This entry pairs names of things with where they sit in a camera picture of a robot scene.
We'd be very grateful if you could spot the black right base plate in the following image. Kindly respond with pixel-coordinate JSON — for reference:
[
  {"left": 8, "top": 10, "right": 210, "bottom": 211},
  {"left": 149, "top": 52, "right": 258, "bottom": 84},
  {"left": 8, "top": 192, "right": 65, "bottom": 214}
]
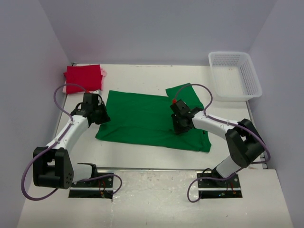
[{"left": 197, "top": 174, "right": 243, "bottom": 199}]

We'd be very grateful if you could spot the white plastic basket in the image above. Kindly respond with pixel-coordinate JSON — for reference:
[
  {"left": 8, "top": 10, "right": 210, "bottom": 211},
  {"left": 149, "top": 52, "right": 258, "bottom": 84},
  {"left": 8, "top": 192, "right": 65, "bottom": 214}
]
[{"left": 209, "top": 51, "right": 262, "bottom": 102}]

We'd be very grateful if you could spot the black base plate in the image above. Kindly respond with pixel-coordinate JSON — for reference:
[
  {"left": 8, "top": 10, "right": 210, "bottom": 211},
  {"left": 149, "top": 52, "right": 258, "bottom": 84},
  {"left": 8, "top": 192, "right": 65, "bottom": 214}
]
[
  {"left": 68, "top": 176, "right": 114, "bottom": 199},
  {"left": 197, "top": 174, "right": 243, "bottom": 199}
]

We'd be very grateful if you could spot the red folded t shirt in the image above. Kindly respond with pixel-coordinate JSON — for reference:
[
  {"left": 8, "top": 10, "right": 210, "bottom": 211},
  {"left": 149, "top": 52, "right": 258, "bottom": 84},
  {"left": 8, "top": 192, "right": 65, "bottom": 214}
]
[{"left": 63, "top": 65, "right": 103, "bottom": 95}]

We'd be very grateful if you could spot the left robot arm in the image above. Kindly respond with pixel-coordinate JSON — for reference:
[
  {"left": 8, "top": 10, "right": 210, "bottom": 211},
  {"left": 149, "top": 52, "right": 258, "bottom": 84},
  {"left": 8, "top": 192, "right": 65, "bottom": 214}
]
[{"left": 33, "top": 93, "right": 110, "bottom": 189}]

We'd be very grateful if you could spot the pink folded t shirt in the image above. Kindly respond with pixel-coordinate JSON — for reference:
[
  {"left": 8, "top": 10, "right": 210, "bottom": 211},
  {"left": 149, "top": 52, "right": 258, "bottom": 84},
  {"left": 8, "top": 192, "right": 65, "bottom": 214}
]
[{"left": 62, "top": 67, "right": 108, "bottom": 96}]

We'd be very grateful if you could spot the green t shirt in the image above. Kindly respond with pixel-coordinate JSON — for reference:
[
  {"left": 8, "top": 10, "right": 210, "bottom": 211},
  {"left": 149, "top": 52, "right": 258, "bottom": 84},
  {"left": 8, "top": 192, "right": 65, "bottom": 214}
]
[{"left": 95, "top": 84, "right": 211, "bottom": 152}]

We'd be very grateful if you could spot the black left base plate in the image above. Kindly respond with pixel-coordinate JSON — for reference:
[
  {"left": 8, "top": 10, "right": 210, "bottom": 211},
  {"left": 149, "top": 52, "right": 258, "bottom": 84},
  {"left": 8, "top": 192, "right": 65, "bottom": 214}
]
[{"left": 68, "top": 176, "right": 114, "bottom": 199}]

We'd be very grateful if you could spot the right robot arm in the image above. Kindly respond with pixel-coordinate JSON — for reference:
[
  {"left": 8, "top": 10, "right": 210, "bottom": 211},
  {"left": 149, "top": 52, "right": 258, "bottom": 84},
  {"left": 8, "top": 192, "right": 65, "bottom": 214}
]
[{"left": 171, "top": 100, "right": 265, "bottom": 187}]

